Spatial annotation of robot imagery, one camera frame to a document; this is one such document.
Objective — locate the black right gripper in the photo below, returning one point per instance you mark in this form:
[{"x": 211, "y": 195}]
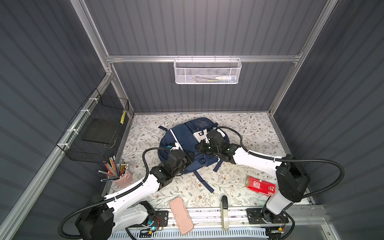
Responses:
[{"x": 200, "y": 149}]

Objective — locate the navy blue student backpack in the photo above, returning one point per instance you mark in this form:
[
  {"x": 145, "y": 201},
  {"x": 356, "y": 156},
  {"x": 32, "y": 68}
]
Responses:
[{"x": 188, "y": 135}]

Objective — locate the coloured pencils cup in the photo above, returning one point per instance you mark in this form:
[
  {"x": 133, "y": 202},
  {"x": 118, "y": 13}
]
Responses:
[{"x": 117, "y": 173}]

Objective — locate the black wire wall basket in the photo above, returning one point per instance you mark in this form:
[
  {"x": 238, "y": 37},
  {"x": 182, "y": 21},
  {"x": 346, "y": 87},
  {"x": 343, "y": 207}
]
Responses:
[{"x": 100, "y": 107}]

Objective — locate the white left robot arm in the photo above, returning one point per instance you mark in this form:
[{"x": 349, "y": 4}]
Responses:
[{"x": 97, "y": 221}]

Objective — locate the white wire mesh basket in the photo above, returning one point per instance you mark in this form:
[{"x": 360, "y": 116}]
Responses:
[{"x": 207, "y": 71}]

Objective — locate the floral table mat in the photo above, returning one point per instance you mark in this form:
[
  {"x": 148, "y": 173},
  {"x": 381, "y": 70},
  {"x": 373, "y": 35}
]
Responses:
[{"x": 258, "y": 134}]

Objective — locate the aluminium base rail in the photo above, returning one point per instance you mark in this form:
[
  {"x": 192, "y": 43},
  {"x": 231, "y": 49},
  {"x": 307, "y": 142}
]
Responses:
[{"x": 211, "y": 217}]

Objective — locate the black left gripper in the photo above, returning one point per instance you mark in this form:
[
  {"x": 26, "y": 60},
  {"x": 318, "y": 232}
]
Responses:
[{"x": 188, "y": 158}]

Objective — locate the yellow ruler in basket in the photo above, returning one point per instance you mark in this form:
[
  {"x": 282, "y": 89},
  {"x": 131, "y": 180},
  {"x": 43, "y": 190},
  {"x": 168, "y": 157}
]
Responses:
[{"x": 123, "y": 117}]

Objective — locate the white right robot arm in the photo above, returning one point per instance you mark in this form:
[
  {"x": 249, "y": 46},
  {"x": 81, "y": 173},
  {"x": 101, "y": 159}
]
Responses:
[{"x": 292, "y": 178}]

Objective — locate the black notebook in basket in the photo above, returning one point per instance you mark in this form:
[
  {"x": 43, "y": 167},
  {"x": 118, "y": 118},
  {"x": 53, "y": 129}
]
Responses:
[{"x": 101, "y": 131}]

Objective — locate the red card box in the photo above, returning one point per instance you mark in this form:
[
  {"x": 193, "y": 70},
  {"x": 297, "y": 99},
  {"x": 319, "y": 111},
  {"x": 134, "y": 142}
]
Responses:
[{"x": 260, "y": 186}]

